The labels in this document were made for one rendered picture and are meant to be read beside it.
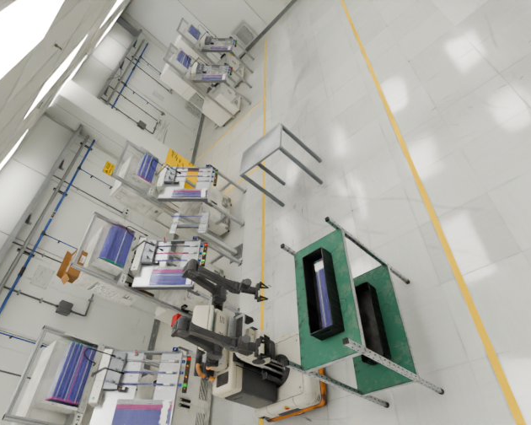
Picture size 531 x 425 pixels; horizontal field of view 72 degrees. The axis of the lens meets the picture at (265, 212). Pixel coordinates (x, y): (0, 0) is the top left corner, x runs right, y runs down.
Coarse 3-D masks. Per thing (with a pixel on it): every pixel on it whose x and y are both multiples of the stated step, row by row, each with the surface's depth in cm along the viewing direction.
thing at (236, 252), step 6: (192, 228) 486; (198, 234) 497; (204, 234) 497; (210, 234) 505; (210, 240) 505; (216, 240) 508; (222, 246) 514; (228, 246) 521; (240, 246) 530; (234, 252) 524; (240, 252) 522
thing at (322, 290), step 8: (320, 264) 250; (320, 272) 246; (320, 280) 242; (320, 288) 238; (320, 296) 235; (320, 304) 232; (328, 304) 227; (320, 312) 228; (328, 312) 224; (328, 320) 221
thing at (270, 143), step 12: (276, 132) 448; (288, 132) 459; (264, 144) 457; (276, 144) 432; (300, 144) 472; (252, 156) 464; (264, 156) 440; (288, 156) 435; (312, 156) 486; (240, 168) 472; (252, 168) 453; (264, 168) 508; (252, 180) 473; (264, 192) 485
